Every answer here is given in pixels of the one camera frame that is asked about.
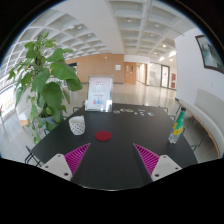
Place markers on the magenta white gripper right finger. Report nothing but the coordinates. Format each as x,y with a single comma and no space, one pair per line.
157,166

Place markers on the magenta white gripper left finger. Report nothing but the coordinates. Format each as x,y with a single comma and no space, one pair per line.
65,166

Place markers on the green plastic water bottle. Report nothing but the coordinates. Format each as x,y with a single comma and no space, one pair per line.
177,127

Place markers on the white perforated cup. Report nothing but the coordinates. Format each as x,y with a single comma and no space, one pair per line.
77,125

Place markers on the red round coaster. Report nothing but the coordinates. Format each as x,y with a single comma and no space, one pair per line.
103,135

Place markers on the white curved bench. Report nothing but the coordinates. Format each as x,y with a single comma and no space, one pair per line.
208,110

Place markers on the acrylic sign stand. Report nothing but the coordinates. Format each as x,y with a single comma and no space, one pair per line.
99,95

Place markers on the large green potted plant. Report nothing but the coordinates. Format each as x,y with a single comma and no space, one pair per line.
42,74

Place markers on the framed wall picture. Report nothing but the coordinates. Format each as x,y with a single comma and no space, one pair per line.
210,57

